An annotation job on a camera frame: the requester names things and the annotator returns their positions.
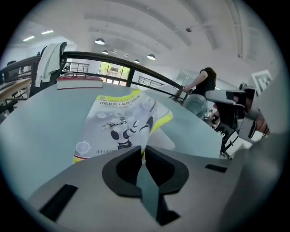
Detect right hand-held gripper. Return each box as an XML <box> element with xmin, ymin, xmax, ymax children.
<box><xmin>205</xmin><ymin>69</ymin><xmax>273</xmax><ymax>146</ymax></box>

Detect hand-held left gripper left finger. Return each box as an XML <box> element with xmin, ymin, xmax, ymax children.
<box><xmin>27</xmin><ymin>145</ymin><xmax>159</xmax><ymax>232</ymax></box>

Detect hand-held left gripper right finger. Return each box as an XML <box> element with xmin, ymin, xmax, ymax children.
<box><xmin>144</xmin><ymin>145</ymin><xmax>247</xmax><ymax>232</ymax></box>

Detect white and yellow paperback book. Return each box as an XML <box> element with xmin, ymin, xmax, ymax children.
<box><xmin>72</xmin><ymin>88</ymin><xmax>176</xmax><ymax>164</ymax></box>

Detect thick red hardcover book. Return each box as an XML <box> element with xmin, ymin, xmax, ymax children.
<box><xmin>56</xmin><ymin>75</ymin><xmax>103</xmax><ymax>91</ymax></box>

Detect person's right hand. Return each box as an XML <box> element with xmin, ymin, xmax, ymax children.
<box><xmin>246</xmin><ymin>97</ymin><xmax>271</xmax><ymax>136</ymax></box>

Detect black and white office chair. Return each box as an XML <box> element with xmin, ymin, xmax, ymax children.
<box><xmin>212</xmin><ymin>102</ymin><xmax>241</xmax><ymax>160</ymax></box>

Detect eyeglasses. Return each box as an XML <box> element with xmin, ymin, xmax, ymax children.
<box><xmin>63</xmin><ymin>72</ymin><xmax>88</xmax><ymax>79</ymax></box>

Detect large window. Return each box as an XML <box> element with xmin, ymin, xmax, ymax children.
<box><xmin>99</xmin><ymin>61</ymin><xmax>131</xmax><ymax>80</ymax></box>

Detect light wooden desk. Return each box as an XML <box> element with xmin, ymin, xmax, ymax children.
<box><xmin>0</xmin><ymin>77</ymin><xmax>32</xmax><ymax>101</ymax></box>

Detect black metal railing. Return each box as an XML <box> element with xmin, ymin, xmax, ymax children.
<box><xmin>0</xmin><ymin>51</ymin><xmax>189</xmax><ymax>107</ymax></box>

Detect white garment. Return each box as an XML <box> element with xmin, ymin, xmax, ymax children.
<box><xmin>34</xmin><ymin>43</ymin><xmax>66</xmax><ymax>88</ymax></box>

